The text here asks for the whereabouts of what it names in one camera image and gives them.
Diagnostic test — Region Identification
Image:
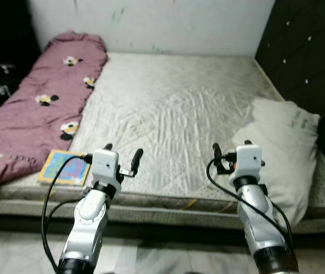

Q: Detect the colourful children's board book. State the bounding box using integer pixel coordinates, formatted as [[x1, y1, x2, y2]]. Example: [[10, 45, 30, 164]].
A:
[[38, 150, 93, 187]]

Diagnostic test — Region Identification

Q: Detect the pink cartoon print blanket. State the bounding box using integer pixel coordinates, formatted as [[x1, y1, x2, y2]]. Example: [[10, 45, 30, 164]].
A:
[[0, 31, 109, 198]]

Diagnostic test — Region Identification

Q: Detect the white pillow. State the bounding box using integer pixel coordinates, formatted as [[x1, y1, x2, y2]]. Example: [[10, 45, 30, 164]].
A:
[[231, 100, 321, 229]]

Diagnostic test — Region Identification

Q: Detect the dotted mattress base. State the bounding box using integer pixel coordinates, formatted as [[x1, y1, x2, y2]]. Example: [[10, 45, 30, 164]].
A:
[[0, 197, 325, 235]]

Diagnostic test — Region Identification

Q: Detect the grey patterned mattress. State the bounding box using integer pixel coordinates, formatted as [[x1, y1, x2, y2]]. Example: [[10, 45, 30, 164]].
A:
[[0, 53, 325, 220]]

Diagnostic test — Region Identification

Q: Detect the black tufted headboard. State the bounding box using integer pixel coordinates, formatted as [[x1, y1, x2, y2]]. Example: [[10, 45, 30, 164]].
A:
[[255, 0, 325, 178]]

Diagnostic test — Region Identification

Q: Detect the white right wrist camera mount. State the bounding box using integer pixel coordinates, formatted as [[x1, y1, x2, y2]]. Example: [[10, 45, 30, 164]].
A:
[[235, 144, 264, 179]]

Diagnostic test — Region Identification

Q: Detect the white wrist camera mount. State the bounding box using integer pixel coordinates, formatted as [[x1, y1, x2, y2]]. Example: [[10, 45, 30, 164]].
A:
[[235, 144, 264, 179], [91, 150, 121, 184]]

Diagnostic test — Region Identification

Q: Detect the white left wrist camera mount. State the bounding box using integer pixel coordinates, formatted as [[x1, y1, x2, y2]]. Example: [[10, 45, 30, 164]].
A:
[[91, 150, 121, 184]]

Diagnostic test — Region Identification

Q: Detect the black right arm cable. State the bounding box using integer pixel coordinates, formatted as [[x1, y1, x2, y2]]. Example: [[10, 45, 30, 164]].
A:
[[206, 159, 294, 252]]

